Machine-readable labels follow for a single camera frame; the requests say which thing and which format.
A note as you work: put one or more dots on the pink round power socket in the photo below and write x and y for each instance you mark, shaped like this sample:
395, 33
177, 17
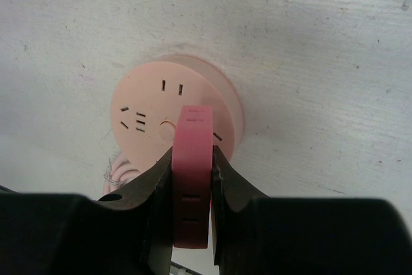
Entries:
147, 101

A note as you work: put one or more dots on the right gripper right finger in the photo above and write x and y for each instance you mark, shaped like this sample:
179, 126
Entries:
257, 234

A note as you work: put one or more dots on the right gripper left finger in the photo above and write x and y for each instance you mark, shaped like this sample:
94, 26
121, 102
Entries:
129, 231

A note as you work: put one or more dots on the pink plug adapter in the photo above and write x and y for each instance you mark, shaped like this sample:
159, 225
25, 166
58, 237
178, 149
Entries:
191, 175

